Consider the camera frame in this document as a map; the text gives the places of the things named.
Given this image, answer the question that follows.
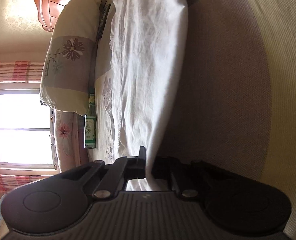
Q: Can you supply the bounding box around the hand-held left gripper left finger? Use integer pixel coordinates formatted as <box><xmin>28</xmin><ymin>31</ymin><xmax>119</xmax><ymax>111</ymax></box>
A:
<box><xmin>60</xmin><ymin>146</ymin><xmax>147</xmax><ymax>201</ymax></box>

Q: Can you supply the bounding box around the pink patterned curtain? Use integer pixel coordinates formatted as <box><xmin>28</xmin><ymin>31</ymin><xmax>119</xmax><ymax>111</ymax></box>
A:
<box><xmin>0</xmin><ymin>172</ymin><xmax>61</xmax><ymax>193</ymax></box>
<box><xmin>0</xmin><ymin>60</ymin><xmax>45</xmax><ymax>83</ymax></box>

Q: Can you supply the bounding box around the floral patchwork pillow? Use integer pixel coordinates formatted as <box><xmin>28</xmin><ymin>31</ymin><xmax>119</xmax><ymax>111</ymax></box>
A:
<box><xmin>39</xmin><ymin>0</ymin><xmax>113</xmax><ymax>117</ymax></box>

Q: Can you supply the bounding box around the green glass bottle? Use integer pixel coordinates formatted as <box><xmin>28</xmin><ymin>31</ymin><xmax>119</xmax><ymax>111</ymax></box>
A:
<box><xmin>84</xmin><ymin>94</ymin><xmax>97</xmax><ymax>149</ymax></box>

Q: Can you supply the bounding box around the plain white t-shirt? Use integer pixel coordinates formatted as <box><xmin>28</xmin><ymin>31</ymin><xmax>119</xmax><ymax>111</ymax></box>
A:
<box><xmin>110</xmin><ymin>0</ymin><xmax>188</xmax><ymax>192</ymax></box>

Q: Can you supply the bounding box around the window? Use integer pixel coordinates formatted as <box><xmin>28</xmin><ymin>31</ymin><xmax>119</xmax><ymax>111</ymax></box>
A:
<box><xmin>0</xmin><ymin>89</ymin><xmax>58</xmax><ymax>172</ymax></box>

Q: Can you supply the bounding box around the folded pink floral quilt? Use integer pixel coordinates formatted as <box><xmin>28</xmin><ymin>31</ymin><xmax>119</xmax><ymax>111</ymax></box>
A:
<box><xmin>49</xmin><ymin>110</ymin><xmax>88</xmax><ymax>173</ymax></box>

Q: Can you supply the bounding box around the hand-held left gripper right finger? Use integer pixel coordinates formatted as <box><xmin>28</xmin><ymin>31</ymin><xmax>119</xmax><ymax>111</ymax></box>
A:
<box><xmin>151</xmin><ymin>156</ymin><xmax>233</xmax><ymax>201</ymax></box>

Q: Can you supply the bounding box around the wooden headboard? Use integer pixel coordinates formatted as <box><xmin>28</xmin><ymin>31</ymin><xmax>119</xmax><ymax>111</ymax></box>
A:
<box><xmin>28</xmin><ymin>0</ymin><xmax>113</xmax><ymax>33</ymax></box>

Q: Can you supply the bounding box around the dark phone with cartoon case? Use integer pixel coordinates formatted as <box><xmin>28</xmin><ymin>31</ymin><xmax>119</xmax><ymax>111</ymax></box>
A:
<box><xmin>97</xmin><ymin>4</ymin><xmax>111</xmax><ymax>39</ymax></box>

